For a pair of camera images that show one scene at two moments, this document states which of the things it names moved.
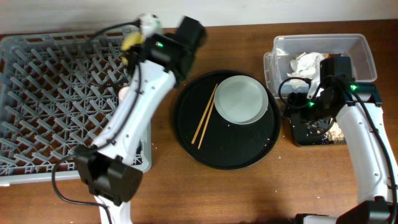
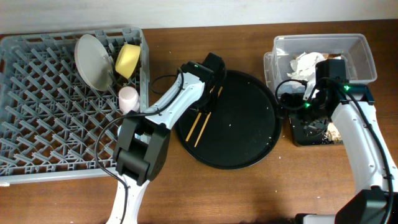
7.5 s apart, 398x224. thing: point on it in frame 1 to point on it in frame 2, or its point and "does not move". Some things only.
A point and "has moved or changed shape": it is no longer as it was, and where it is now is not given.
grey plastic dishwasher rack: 55,89 does not move
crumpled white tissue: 307,65 does not move
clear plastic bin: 277,63 does not move
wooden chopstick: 204,114 to 193,126
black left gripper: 141,54 to 209,106
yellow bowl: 130,40 has moved or changed shape
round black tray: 214,142 does not move
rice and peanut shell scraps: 334,134 does not move
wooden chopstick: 206,124 has moved or changed shape
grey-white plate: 240,99 to 94,62
